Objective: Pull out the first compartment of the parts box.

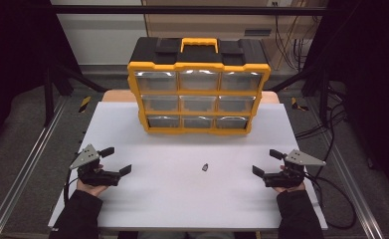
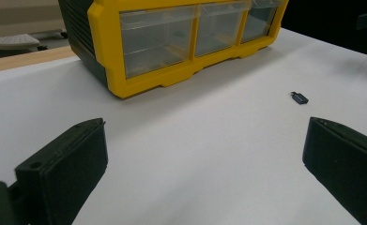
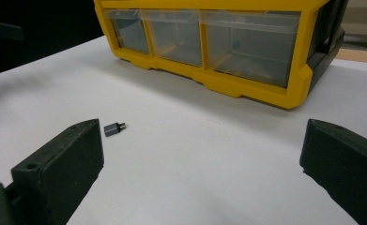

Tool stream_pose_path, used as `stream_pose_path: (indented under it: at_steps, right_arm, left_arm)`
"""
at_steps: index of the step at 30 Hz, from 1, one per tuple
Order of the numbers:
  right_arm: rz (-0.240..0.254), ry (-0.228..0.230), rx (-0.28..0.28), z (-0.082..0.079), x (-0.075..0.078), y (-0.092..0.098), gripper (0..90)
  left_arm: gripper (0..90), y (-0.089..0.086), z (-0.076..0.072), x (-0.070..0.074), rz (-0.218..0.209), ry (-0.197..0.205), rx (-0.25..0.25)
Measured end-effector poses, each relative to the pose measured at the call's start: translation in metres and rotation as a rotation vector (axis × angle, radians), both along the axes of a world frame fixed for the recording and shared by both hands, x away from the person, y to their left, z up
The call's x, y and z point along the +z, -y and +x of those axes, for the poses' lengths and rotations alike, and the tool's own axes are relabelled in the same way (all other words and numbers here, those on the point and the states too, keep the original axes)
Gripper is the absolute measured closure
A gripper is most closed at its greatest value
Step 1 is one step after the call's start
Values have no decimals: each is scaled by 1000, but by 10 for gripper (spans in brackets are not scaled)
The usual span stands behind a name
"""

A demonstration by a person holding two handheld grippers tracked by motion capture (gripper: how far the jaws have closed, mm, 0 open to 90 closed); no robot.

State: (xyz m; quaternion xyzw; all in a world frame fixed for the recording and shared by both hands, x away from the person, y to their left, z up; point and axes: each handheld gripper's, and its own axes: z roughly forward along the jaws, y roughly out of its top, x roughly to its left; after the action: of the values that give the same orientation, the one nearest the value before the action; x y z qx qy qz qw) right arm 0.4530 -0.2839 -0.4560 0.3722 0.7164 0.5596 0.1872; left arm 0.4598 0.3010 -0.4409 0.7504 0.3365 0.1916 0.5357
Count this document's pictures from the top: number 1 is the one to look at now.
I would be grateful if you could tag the black curtain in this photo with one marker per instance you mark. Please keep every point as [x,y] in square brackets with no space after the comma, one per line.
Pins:
[13,49]
[371,66]

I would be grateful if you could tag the small grey adapter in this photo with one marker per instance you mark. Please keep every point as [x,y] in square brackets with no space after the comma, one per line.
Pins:
[205,167]

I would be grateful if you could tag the yellow black organizer cabinet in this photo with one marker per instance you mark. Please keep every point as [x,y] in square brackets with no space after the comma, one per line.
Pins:
[149,53]

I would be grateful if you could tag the white wall socket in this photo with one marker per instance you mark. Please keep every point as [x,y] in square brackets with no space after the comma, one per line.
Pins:
[275,4]

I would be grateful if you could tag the left yellow clamp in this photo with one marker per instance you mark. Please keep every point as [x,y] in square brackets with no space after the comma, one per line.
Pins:
[84,104]

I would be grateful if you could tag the clear plastic drawer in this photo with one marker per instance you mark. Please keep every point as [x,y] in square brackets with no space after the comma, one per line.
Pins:
[156,81]

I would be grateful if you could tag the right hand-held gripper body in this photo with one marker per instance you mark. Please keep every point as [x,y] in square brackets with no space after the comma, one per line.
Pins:
[286,179]

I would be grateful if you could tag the yellow clamp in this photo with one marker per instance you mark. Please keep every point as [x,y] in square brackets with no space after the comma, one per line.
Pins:
[84,104]
[296,104]

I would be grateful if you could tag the black horizontal bar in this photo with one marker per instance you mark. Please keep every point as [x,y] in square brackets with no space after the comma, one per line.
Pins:
[182,10]

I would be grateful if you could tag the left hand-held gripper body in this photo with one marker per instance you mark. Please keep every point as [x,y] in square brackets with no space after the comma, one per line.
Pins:
[96,176]

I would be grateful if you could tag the person's right hand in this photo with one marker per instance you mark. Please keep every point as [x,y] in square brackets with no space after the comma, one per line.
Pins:
[290,190]

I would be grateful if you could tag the person's left hand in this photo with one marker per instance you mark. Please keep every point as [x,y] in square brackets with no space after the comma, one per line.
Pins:
[91,190]

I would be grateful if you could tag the group of clear drawers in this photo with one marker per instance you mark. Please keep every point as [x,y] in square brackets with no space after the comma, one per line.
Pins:
[198,103]

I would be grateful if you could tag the black metal stand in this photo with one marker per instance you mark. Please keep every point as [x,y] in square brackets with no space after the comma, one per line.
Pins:
[48,99]
[323,96]

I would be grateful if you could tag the right yellow clamp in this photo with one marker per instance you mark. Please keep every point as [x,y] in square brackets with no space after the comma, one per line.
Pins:
[296,104]

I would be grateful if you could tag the aluminium rail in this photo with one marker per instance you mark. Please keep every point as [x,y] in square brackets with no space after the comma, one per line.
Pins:
[367,225]
[32,156]

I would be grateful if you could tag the wooden table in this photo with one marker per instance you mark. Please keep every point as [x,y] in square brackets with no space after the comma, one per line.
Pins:
[119,96]

